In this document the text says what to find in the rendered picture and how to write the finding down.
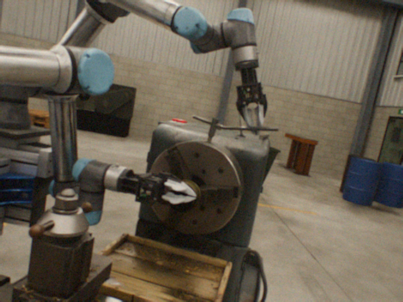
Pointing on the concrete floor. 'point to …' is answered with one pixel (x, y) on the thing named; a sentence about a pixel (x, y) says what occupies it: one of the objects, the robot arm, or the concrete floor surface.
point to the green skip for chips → (270, 162)
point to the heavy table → (300, 154)
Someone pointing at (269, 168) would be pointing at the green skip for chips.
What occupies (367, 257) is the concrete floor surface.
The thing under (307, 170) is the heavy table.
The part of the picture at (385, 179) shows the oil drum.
